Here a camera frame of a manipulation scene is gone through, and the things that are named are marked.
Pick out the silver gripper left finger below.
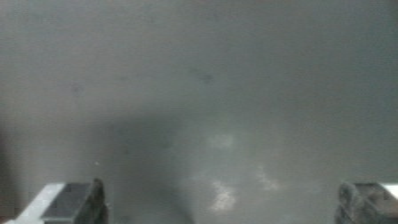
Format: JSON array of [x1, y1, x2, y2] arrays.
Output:
[[6, 179, 109, 224]]

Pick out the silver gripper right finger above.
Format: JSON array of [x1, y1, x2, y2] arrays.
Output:
[[335, 182, 398, 224]]

